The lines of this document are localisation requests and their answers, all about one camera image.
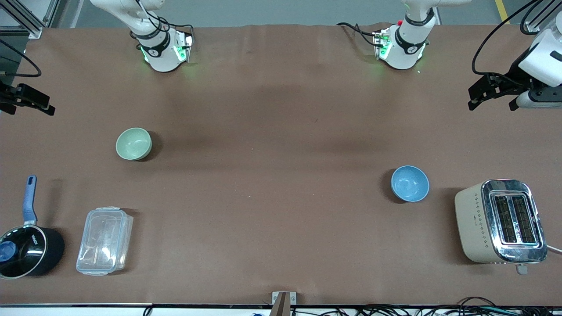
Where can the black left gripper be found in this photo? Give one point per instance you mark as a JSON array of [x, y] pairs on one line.
[[512, 79]]

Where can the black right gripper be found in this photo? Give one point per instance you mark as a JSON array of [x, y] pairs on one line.
[[9, 95]]

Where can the green bowl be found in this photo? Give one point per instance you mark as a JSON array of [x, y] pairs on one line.
[[133, 142]]

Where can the blue bowl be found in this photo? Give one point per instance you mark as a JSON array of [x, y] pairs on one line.
[[409, 183]]

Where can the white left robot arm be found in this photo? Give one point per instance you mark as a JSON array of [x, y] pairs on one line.
[[406, 48]]

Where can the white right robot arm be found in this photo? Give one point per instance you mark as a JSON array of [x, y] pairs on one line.
[[153, 48]]

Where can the beige chrome toaster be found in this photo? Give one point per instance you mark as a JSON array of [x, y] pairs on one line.
[[476, 224]]

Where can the glass lid with blue knob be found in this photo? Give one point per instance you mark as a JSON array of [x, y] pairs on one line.
[[22, 252]]

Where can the clear plastic food container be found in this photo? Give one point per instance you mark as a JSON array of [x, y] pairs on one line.
[[104, 240]]

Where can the brown table mat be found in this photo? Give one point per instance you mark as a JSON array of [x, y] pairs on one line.
[[281, 197]]

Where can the metal bracket with brown post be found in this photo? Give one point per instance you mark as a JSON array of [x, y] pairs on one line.
[[283, 303]]

